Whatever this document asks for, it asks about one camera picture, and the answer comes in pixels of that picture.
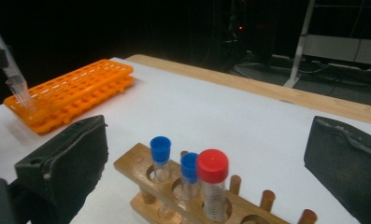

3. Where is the blue-capped test tube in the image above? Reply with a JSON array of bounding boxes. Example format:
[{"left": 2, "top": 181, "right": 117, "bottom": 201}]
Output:
[
  {"left": 150, "top": 135, "right": 172, "bottom": 220},
  {"left": 179, "top": 151, "right": 203, "bottom": 224}
]

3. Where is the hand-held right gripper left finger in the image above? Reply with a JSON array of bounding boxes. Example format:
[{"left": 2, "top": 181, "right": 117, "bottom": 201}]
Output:
[{"left": 14, "top": 114, "right": 109, "bottom": 224}]

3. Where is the red-capped test tube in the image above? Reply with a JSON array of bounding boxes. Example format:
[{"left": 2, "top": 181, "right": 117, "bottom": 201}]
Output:
[
  {"left": 0, "top": 5, "right": 38, "bottom": 114},
  {"left": 195, "top": 148, "right": 230, "bottom": 223}
]

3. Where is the white metal stand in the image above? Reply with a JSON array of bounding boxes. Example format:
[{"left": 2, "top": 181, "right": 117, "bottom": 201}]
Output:
[{"left": 282, "top": 0, "right": 371, "bottom": 89}]

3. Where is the wooden test tube rack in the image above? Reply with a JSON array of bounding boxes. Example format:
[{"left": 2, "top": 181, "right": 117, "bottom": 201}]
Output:
[{"left": 113, "top": 142, "right": 319, "bottom": 224}]

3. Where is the dark equipment rack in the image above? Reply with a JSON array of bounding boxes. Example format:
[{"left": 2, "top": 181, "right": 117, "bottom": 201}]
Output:
[{"left": 205, "top": 0, "right": 252, "bottom": 71}]

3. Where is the orange plastic tube rack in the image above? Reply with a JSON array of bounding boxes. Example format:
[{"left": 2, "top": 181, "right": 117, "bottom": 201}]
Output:
[{"left": 3, "top": 58, "right": 136, "bottom": 135}]

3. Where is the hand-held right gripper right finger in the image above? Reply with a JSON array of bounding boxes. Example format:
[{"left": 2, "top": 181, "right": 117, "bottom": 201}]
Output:
[{"left": 303, "top": 115, "right": 371, "bottom": 224}]

